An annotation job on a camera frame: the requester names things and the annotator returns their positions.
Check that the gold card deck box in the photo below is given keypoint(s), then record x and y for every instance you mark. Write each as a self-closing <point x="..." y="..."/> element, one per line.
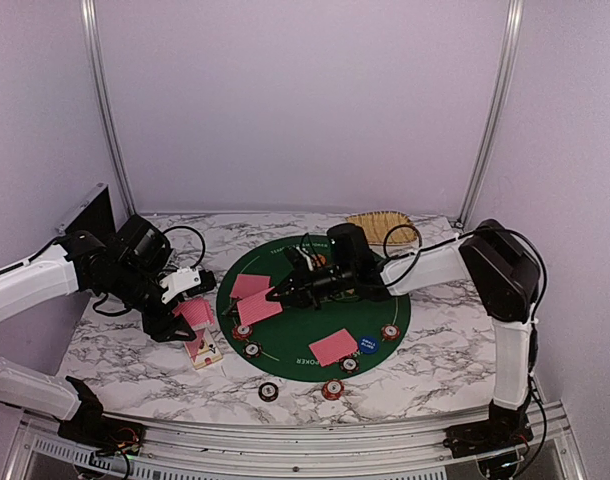
<point x="203" y="350"/>

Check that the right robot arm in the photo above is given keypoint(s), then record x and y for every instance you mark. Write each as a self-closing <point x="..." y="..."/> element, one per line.
<point x="505" y="269"/>

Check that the right aluminium frame post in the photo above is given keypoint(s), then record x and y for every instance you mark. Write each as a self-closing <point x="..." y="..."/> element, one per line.
<point x="507" y="59"/>

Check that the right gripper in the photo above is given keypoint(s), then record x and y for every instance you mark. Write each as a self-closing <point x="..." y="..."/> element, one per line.
<point x="303" y="286"/>

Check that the round green poker mat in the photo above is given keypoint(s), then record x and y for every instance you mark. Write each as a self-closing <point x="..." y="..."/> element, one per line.
<point x="285" y="337"/>

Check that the brown poker chip stack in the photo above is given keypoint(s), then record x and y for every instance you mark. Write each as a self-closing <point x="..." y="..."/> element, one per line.
<point x="268" y="392"/>

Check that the front aluminium rail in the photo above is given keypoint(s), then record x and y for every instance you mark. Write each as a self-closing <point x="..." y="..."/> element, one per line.
<point x="403" y="449"/>

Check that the aluminium frame post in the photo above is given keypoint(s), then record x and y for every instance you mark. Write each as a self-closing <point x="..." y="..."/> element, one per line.
<point x="507" y="59"/>
<point x="93" y="42"/>

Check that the blue small blind button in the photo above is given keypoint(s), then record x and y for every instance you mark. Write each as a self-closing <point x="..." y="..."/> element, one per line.
<point x="368" y="345"/>

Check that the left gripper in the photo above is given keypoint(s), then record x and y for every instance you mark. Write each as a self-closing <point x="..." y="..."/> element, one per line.
<point x="159" y="326"/>

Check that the orange poker chip stack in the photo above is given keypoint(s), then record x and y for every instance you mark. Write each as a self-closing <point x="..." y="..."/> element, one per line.
<point x="332" y="389"/>

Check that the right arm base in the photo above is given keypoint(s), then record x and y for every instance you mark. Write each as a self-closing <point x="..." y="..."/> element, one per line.
<point x="486" y="436"/>

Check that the left aluminium frame post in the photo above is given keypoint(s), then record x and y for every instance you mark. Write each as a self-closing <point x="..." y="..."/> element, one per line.
<point x="93" y="42"/>

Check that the woven bamboo tray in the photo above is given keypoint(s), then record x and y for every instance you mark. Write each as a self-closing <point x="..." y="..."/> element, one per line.
<point x="376" y="225"/>

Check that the red playing card deck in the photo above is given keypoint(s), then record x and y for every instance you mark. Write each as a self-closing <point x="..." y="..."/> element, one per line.
<point x="197" y="312"/>

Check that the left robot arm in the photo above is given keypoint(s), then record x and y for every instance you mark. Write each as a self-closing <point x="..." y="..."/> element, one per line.
<point x="71" y="264"/>

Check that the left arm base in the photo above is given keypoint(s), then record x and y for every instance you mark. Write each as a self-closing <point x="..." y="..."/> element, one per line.
<point x="107" y="435"/>

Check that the single red playing card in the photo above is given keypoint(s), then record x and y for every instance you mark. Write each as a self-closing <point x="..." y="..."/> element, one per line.
<point x="246" y="285"/>

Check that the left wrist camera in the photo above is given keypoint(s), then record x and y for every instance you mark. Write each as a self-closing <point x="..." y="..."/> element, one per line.
<point x="187" y="281"/>

